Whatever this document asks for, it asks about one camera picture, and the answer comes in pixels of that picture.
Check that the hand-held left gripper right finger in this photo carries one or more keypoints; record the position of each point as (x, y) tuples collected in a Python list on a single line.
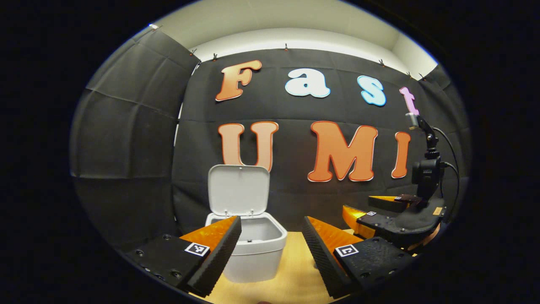
[(320, 257)]

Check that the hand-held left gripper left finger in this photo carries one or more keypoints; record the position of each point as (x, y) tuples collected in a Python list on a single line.
[(223, 257)]

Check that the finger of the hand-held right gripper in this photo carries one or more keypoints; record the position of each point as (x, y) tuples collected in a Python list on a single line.
[(377, 221), (390, 204)]

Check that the white desktop garbage bin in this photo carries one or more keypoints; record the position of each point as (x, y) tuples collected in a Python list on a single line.
[(253, 253)]

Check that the wooden desktop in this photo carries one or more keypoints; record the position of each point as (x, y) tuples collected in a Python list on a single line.
[(291, 278)]

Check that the black backdrop cloth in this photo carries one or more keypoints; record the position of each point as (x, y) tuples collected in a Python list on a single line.
[(295, 109)]

